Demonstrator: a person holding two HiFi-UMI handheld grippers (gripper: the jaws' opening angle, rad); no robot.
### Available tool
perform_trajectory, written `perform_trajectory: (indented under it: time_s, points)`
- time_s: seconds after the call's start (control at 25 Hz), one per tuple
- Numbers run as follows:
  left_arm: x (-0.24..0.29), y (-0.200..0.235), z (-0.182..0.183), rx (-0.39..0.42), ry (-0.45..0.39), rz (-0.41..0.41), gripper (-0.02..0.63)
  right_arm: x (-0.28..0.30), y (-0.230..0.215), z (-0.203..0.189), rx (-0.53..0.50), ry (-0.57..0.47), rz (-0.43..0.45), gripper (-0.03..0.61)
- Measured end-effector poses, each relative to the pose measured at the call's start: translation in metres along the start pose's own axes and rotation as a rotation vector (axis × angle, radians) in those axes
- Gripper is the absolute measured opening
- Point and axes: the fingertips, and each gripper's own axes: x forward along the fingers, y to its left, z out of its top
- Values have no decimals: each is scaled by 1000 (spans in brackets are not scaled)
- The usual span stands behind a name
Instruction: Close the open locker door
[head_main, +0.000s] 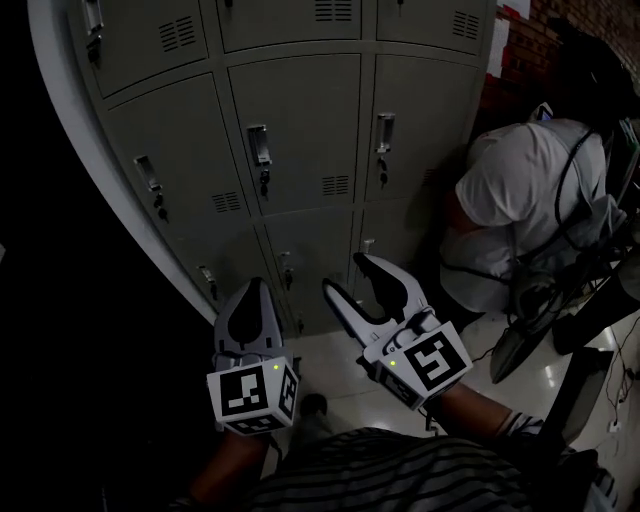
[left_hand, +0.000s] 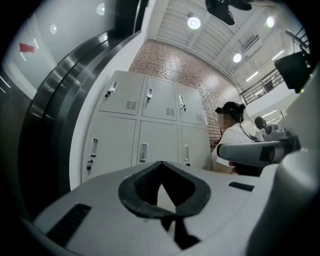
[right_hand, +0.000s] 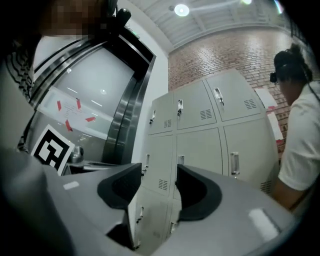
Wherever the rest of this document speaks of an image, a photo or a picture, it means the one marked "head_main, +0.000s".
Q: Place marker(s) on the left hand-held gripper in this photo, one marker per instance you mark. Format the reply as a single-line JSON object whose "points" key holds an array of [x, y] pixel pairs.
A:
{"points": [[250, 395]]}

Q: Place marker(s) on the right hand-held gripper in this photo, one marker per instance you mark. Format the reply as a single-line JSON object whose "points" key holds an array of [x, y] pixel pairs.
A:
{"points": [[430, 365]]}

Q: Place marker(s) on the grey locker door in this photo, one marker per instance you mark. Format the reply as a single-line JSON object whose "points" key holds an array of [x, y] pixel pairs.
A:
{"points": [[305, 125]]}

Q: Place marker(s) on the grey metal locker cabinet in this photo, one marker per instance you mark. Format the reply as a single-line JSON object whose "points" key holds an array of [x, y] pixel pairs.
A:
{"points": [[200, 125]]}

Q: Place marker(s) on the person's right forearm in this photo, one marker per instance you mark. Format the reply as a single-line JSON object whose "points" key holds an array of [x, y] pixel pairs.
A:
{"points": [[470, 410]]}

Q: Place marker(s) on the person's left forearm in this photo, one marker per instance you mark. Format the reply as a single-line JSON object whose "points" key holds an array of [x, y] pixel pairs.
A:
{"points": [[230, 465]]}

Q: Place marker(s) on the person's black shoe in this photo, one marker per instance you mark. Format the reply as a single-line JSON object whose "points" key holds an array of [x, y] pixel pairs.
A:
{"points": [[313, 404]]}

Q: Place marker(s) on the person's striped shirt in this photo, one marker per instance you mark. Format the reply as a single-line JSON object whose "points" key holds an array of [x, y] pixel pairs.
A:
{"points": [[390, 475]]}

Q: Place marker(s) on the small white power adapter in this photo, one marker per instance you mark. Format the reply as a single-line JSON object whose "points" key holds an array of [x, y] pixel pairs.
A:
{"points": [[614, 426]]}

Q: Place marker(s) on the rack with hanging items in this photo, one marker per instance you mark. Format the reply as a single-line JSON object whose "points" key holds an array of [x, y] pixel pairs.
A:
{"points": [[631, 155]]}

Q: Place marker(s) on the white papers on brick wall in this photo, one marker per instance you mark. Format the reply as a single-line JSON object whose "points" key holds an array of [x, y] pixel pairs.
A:
{"points": [[500, 40]]}

